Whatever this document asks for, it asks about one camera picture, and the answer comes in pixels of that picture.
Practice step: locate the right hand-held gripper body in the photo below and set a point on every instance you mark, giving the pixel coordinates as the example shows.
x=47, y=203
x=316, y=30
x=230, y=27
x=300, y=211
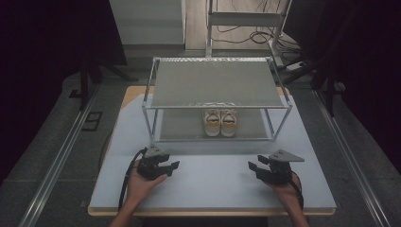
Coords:
x=280, y=168

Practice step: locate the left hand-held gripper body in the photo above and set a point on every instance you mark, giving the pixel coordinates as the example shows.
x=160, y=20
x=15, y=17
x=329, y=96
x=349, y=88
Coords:
x=149, y=165

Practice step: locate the small white and tan shoe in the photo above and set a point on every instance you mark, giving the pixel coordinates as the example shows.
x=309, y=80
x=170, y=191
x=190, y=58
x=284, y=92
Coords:
x=228, y=123
x=212, y=123

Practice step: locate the grey metal two-tier shoe rack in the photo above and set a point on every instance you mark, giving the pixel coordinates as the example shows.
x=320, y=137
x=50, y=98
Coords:
x=214, y=83

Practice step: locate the person's left hand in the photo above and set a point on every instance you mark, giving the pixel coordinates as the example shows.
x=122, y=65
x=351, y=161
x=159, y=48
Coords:
x=140, y=189

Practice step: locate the person's right hand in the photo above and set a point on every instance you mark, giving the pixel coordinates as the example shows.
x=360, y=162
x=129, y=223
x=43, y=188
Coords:
x=285, y=194

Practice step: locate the pale blue table mat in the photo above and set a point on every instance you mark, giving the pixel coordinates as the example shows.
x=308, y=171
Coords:
x=208, y=192

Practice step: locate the black stand legs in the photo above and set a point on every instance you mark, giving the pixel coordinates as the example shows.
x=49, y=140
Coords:
x=327, y=85
x=85, y=82

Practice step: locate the white power strip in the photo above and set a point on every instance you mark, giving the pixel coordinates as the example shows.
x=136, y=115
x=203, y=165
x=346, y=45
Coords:
x=294, y=66

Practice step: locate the white cabinet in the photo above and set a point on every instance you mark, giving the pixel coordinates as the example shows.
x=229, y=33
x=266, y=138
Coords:
x=148, y=22

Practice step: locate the dark curtain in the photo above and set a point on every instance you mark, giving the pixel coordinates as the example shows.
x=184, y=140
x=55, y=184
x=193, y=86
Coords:
x=47, y=47
x=362, y=47

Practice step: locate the metal floor rail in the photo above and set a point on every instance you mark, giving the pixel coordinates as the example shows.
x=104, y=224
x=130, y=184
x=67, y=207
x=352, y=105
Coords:
x=56, y=164
x=350, y=157

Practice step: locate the black floor socket frame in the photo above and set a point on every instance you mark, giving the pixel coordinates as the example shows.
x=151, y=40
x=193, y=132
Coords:
x=92, y=121

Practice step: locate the white metal stand frame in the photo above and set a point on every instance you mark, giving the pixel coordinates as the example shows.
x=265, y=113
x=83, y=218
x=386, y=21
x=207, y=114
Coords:
x=244, y=19

